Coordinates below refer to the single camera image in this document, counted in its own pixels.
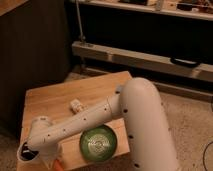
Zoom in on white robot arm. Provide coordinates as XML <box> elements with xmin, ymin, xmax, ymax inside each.
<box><xmin>27</xmin><ymin>78</ymin><xmax>181</xmax><ymax>171</ymax></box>

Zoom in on wooden table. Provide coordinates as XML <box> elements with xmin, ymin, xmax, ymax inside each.
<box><xmin>16</xmin><ymin>71</ymin><xmax>132</xmax><ymax>171</ymax></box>

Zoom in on metal shelf rack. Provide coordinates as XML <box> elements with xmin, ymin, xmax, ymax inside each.
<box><xmin>66</xmin><ymin>0</ymin><xmax>213</xmax><ymax>83</ymax></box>

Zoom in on black handle on shelf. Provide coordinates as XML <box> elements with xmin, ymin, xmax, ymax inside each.
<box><xmin>170</xmin><ymin>58</ymin><xmax>201</xmax><ymax>68</ymax></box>

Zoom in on small cream wooden block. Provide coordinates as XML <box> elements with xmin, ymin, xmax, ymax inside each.
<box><xmin>70</xmin><ymin>99</ymin><xmax>86</xmax><ymax>114</ymax></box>

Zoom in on orange pepper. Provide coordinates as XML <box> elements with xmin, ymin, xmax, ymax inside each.
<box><xmin>54</xmin><ymin>159</ymin><xmax>64</xmax><ymax>171</ymax></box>

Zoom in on green bowl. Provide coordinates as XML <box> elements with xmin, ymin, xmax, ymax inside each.
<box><xmin>79</xmin><ymin>125</ymin><xmax>117</xmax><ymax>162</ymax></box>

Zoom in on black cable on floor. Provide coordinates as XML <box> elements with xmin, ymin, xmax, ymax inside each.
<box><xmin>201</xmin><ymin>139</ymin><xmax>213</xmax><ymax>171</ymax></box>

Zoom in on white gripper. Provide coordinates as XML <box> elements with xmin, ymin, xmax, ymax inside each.
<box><xmin>39</xmin><ymin>144</ymin><xmax>62</xmax><ymax>170</ymax></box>

